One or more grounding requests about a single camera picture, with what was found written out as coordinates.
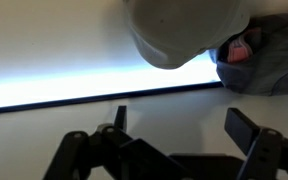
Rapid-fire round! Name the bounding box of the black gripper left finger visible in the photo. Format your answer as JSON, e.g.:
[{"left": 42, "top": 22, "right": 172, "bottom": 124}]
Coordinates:
[{"left": 43, "top": 105, "right": 192, "bottom": 180}]

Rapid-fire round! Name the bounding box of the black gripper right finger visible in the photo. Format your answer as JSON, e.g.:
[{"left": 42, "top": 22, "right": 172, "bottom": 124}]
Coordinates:
[{"left": 224, "top": 107, "right": 288, "bottom": 180}]

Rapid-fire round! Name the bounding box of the grey baseball cap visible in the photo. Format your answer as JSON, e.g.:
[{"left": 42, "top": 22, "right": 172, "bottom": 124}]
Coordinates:
[{"left": 122, "top": 0, "right": 252, "bottom": 71}]

